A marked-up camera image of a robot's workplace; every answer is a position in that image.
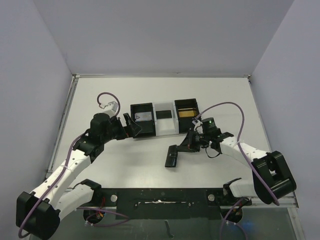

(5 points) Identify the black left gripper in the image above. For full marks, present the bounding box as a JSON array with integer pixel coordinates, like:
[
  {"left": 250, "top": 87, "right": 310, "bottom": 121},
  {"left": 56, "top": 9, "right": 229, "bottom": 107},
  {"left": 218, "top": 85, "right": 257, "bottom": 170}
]
[{"left": 101, "top": 113, "right": 142, "bottom": 143}]

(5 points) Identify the black left bin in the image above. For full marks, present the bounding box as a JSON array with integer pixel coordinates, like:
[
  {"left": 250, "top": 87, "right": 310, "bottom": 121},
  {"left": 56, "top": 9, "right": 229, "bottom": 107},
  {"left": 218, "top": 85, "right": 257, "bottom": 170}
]
[{"left": 130, "top": 102, "right": 156, "bottom": 138}]

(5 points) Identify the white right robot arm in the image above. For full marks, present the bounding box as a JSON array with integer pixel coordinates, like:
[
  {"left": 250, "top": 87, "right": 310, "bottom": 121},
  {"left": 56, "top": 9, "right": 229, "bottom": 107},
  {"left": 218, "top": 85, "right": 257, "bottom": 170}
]
[{"left": 166, "top": 128, "right": 297, "bottom": 205}]

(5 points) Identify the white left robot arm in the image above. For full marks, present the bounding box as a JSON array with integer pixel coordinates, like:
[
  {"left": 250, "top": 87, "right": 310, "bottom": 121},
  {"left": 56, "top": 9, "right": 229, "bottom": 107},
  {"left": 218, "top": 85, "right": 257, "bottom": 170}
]
[{"left": 16, "top": 113, "right": 142, "bottom": 240}]

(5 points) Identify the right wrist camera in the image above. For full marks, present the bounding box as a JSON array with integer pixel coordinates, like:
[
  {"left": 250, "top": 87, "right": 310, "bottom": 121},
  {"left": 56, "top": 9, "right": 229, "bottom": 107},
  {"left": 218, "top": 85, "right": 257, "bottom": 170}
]
[{"left": 202, "top": 117, "right": 221, "bottom": 136}]

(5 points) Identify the silver credit card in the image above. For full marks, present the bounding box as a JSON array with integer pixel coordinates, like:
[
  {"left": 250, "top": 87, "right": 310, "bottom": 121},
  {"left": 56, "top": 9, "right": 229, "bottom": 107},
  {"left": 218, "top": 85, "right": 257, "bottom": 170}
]
[{"left": 134, "top": 111, "right": 153, "bottom": 122}]

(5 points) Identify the black bin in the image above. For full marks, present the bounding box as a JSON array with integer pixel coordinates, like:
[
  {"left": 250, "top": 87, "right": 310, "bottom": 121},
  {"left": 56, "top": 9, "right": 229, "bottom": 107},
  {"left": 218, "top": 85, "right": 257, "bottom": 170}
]
[
  {"left": 130, "top": 102, "right": 156, "bottom": 138},
  {"left": 174, "top": 98, "right": 200, "bottom": 134}
]

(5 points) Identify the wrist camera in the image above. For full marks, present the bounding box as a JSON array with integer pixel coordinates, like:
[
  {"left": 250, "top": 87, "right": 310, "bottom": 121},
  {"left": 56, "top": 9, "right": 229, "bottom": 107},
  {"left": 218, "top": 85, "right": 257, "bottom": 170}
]
[
  {"left": 99, "top": 101, "right": 119, "bottom": 117},
  {"left": 202, "top": 117, "right": 221, "bottom": 136}
]

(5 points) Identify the white middle bin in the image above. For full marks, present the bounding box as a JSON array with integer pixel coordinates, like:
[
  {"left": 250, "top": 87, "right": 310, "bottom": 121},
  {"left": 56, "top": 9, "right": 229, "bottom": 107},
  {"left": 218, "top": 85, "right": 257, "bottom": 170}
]
[{"left": 152, "top": 100, "right": 179, "bottom": 137}]

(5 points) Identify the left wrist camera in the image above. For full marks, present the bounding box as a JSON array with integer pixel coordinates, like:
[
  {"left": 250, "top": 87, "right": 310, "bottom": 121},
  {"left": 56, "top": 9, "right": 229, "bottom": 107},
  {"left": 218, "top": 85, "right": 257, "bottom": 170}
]
[{"left": 99, "top": 101, "right": 119, "bottom": 117}]

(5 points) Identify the gold credit card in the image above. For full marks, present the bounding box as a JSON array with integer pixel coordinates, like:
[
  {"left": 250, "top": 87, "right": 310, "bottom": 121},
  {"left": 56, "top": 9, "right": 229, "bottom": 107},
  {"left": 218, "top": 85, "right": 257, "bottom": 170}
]
[{"left": 178, "top": 109, "right": 197, "bottom": 118}]

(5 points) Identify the black credit card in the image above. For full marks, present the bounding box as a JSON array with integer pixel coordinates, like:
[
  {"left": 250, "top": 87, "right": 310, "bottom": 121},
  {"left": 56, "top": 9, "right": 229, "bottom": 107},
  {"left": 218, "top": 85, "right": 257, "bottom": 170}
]
[{"left": 155, "top": 110, "right": 172, "bottom": 120}]

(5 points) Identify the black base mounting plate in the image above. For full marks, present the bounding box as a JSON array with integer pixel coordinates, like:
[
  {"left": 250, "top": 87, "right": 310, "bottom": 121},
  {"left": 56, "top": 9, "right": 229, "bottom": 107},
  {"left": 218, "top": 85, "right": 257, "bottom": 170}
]
[{"left": 72, "top": 186, "right": 252, "bottom": 221}]

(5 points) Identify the black leather card holder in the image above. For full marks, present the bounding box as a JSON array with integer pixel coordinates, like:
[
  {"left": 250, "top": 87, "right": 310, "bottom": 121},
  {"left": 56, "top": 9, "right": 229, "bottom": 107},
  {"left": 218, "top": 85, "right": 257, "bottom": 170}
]
[{"left": 164, "top": 144, "right": 178, "bottom": 168}]

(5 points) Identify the black right bin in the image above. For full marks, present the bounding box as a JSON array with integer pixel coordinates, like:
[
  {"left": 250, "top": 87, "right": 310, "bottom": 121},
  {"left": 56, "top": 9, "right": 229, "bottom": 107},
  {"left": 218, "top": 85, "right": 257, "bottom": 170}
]
[{"left": 174, "top": 98, "right": 200, "bottom": 134}]

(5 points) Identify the aluminium frame rail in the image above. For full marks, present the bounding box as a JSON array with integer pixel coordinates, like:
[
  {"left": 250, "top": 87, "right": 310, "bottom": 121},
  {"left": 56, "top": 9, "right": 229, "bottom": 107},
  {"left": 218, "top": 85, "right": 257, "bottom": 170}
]
[{"left": 45, "top": 74, "right": 80, "bottom": 179}]

